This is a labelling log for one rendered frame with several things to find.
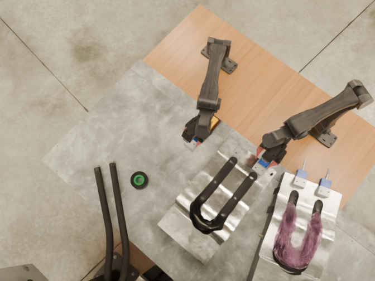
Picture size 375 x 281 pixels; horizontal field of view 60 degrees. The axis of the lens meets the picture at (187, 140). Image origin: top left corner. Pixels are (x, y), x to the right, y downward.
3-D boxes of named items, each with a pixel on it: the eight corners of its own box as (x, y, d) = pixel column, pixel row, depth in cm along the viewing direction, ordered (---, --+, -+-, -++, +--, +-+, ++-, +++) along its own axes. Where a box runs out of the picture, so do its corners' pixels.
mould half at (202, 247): (227, 141, 153) (230, 132, 141) (272, 175, 148) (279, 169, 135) (158, 224, 143) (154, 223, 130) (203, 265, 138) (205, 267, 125)
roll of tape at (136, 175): (147, 190, 147) (146, 189, 144) (130, 188, 148) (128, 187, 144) (150, 173, 149) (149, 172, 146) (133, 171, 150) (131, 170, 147)
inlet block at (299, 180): (298, 159, 148) (302, 156, 142) (308, 163, 147) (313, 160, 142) (289, 185, 144) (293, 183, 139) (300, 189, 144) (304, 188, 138)
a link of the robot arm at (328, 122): (316, 135, 144) (363, 101, 114) (308, 122, 146) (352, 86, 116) (327, 130, 146) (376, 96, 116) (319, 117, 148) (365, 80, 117)
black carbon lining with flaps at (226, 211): (231, 155, 144) (234, 149, 135) (260, 178, 141) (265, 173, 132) (181, 216, 137) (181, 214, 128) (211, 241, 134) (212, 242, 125)
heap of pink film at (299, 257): (284, 199, 139) (289, 197, 132) (325, 214, 137) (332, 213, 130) (265, 257, 133) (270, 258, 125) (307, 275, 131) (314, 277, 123)
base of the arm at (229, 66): (231, 67, 156) (240, 57, 158) (200, 43, 160) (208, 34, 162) (229, 74, 164) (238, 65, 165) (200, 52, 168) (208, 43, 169)
